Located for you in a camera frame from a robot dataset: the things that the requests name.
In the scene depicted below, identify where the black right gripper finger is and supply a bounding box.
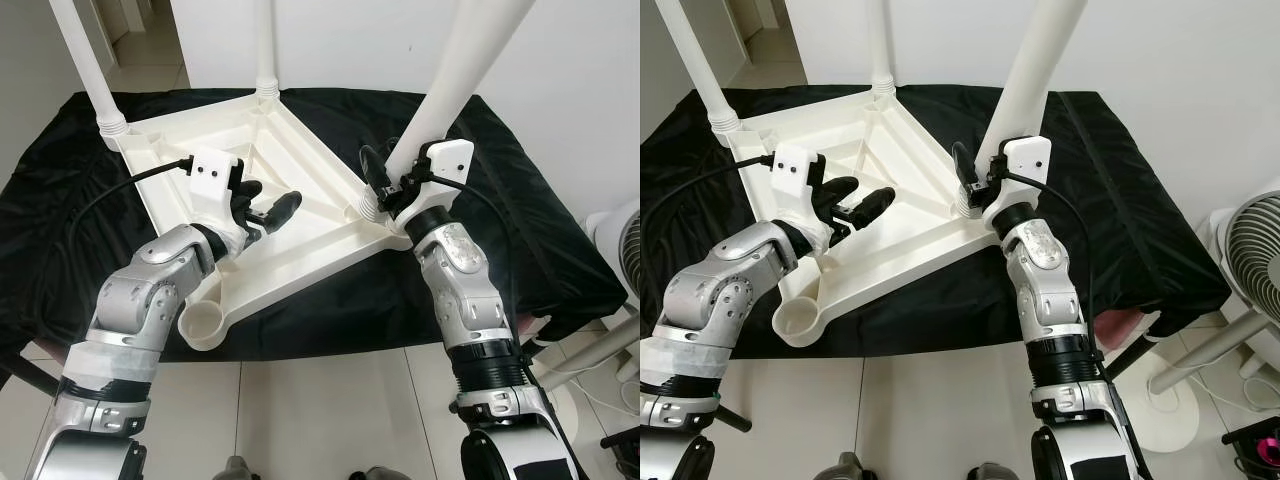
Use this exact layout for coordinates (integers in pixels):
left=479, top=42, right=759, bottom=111
left=358, top=145, right=394, bottom=203
left=950, top=142, right=979, bottom=198

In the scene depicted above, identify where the white plastic table top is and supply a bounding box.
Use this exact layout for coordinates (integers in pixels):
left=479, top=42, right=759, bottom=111
left=105, top=85, right=413, bottom=351
left=715, top=85, right=1011, bottom=349

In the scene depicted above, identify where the white plastic table leg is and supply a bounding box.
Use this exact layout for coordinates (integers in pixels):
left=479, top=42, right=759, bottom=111
left=48, top=0, right=133, bottom=151
left=955, top=0, right=1089, bottom=216
left=253, top=0, right=283, bottom=101
left=652, top=0, right=746, bottom=151
left=355, top=0, right=534, bottom=216
left=868, top=0, right=897, bottom=99

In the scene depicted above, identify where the black table cloth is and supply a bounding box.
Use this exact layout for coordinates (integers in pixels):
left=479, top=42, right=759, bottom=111
left=640, top=88, right=1233, bottom=359
left=0, top=88, right=626, bottom=363

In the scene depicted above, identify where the black metal table leg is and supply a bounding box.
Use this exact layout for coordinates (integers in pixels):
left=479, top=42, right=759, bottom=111
left=1100, top=320, right=1163, bottom=377
left=700, top=400, right=754, bottom=434

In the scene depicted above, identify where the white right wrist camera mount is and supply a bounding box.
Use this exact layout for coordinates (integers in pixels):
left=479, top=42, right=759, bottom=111
left=395, top=140, right=475, bottom=223
left=985, top=135, right=1053, bottom=223

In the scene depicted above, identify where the white pedestal fan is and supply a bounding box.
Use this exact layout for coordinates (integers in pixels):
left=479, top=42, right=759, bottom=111
left=1130, top=178, right=1280, bottom=456
left=528, top=198, right=641, bottom=401

